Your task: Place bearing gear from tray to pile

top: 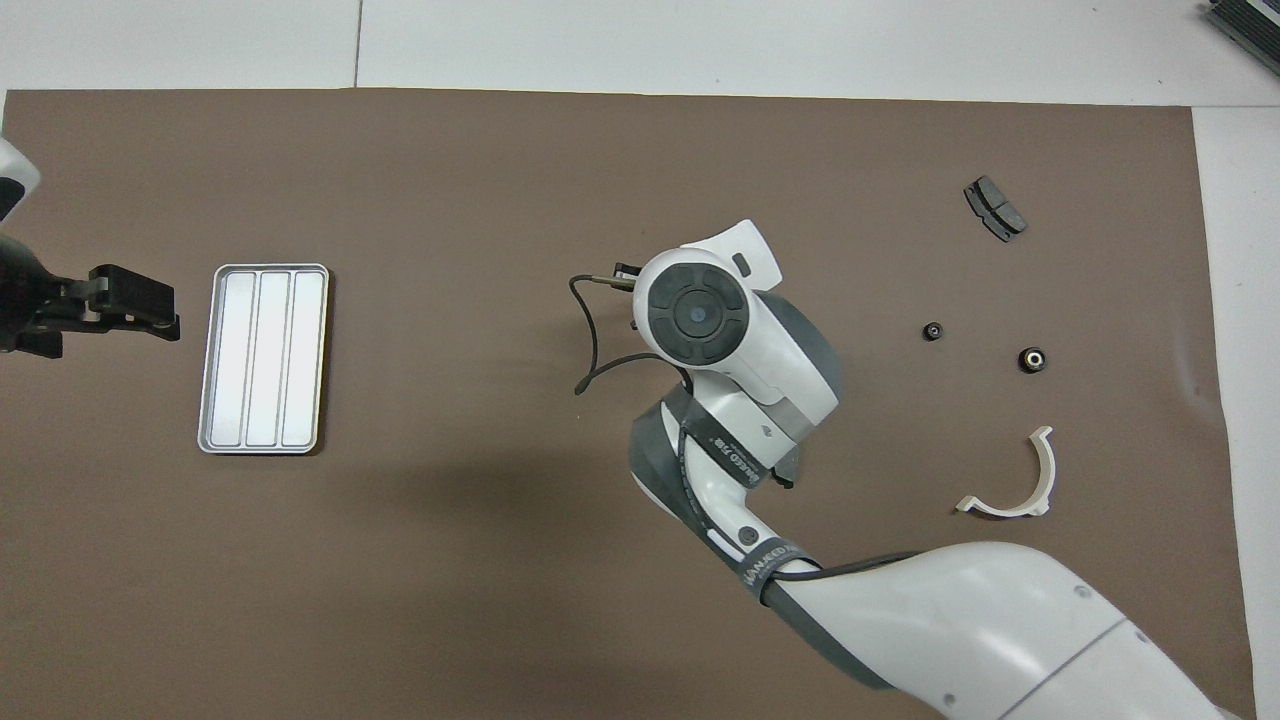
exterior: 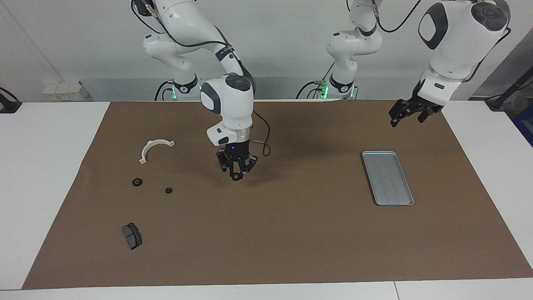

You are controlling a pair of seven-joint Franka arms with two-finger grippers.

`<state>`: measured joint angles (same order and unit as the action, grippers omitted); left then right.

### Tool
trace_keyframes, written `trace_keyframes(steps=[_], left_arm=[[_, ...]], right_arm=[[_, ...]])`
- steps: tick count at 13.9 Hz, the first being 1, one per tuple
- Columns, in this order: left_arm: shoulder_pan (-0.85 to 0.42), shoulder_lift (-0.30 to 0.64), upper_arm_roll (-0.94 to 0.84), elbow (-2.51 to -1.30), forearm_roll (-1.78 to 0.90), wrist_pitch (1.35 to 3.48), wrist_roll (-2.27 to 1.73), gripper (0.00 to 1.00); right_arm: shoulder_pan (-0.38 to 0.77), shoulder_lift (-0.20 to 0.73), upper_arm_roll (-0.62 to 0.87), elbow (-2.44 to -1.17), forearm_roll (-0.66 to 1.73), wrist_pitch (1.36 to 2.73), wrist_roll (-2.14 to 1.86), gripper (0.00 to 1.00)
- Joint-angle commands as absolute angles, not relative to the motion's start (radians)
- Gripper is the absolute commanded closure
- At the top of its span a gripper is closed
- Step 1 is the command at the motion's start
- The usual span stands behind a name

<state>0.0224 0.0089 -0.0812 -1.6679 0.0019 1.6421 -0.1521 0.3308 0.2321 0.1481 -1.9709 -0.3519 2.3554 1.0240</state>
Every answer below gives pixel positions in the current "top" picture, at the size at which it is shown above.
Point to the white curved plastic clip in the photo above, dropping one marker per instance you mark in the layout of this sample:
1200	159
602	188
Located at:
1000	510

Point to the silver metal tray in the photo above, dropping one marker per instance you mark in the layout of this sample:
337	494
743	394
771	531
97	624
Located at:
265	360

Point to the dark ribbed device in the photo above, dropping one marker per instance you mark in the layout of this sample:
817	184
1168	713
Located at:
1255	25

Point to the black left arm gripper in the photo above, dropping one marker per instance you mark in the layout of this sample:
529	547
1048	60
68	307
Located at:
30	300

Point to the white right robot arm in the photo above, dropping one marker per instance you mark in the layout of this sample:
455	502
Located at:
950	630

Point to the short split grey brake pad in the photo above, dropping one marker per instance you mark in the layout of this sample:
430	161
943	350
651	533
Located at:
995	208

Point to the small black bearing gear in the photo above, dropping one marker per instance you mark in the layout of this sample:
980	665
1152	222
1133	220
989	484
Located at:
932	331

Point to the brown table mat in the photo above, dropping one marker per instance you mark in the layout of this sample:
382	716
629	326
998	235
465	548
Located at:
500	200

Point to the long grey brake pad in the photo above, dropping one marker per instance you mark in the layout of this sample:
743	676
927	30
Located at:
790	470

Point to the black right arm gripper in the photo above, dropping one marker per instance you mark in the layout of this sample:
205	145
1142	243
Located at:
625	275

